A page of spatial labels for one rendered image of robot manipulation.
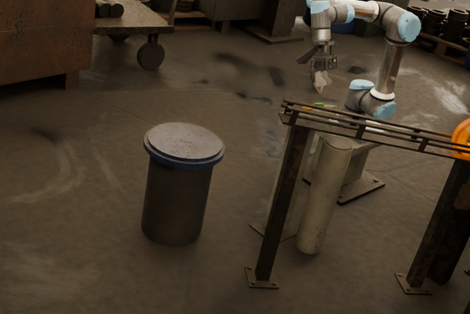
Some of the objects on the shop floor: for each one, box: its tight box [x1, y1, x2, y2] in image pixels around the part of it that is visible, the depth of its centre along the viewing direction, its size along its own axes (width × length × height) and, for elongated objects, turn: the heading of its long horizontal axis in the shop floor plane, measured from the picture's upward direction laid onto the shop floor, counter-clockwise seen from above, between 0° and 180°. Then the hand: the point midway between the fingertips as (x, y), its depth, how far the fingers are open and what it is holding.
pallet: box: [80, 0, 216, 36], centre depth 492 cm, size 120×81×44 cm
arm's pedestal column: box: [302, 136, 386, 206], centre depth 300 cm, size 40×40×26 cm
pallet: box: [406, 6, 470, 65], centre depth 586 cm, size 120×81×44 cm
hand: (317, 90), depth 230 cm, fingers closed
